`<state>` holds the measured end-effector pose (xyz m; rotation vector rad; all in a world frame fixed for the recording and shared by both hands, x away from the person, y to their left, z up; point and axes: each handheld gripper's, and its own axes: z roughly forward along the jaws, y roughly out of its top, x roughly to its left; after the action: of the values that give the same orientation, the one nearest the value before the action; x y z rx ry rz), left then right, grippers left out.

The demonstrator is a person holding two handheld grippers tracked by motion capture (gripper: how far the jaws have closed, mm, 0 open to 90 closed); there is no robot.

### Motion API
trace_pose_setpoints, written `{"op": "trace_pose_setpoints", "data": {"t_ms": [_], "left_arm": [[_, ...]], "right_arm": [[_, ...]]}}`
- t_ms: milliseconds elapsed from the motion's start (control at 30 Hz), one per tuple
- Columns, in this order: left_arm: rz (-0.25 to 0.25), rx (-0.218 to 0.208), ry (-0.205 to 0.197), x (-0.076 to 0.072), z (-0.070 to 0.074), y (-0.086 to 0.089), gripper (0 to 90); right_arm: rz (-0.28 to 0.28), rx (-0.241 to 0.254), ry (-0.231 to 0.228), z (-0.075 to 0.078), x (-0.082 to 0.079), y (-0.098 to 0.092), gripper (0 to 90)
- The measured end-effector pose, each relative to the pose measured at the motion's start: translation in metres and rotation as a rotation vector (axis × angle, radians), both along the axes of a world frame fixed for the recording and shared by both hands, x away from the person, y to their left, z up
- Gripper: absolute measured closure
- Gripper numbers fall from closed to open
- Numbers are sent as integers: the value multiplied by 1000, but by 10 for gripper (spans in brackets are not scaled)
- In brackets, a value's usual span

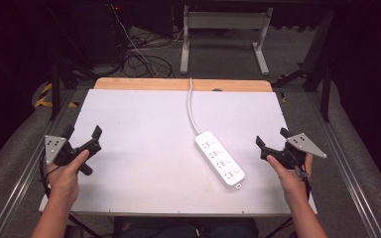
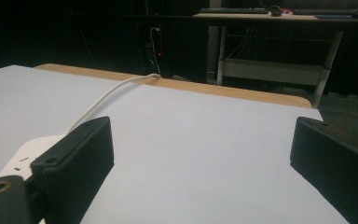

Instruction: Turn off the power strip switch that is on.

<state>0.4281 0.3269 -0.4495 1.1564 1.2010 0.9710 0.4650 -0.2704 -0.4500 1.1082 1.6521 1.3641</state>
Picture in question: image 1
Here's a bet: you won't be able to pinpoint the black cables on floor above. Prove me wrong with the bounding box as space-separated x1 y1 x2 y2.
120 26 192 79

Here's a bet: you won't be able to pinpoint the white thin cable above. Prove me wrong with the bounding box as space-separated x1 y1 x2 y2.
109 3 162 78

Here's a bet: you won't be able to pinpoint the white power strip cable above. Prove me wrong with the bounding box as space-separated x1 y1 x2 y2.
187 76 202 136

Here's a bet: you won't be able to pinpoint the yellow black hazard tape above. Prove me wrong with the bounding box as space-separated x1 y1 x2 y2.
34 82 79 109

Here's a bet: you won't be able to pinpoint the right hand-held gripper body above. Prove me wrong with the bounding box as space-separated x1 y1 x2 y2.
260 132 327 179

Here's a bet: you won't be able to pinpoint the person's left hand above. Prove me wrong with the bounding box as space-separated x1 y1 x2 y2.
46 149 90 201

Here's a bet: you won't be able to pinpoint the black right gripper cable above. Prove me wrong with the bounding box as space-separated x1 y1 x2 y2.
297 167 313 201

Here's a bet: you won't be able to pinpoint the white power strip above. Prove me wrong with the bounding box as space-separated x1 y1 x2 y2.
193 130 247 190

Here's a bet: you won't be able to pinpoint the black metal stand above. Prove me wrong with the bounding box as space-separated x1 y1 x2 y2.
44 6 95 122
271 8 336 123

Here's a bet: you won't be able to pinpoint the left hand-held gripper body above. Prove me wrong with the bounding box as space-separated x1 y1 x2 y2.
44 134 102 177

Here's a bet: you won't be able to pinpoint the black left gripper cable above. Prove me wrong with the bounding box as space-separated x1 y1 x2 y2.
39 149 55 199

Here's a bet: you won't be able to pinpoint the aluminium rail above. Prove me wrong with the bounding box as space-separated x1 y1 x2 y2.
0 90 75 238
306 90 381 238

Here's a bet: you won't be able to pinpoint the person's right hand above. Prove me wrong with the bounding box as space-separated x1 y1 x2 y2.
266 154 314 203

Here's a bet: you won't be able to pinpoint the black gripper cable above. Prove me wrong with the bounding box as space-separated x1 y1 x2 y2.
297 167 313 201
39 149 55 199

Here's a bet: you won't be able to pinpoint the white metal table frame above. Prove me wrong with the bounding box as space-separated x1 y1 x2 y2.
179 4 275 76

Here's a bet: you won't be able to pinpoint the black table leg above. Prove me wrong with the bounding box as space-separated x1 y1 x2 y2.
67 213 104 238
263 216 295 238

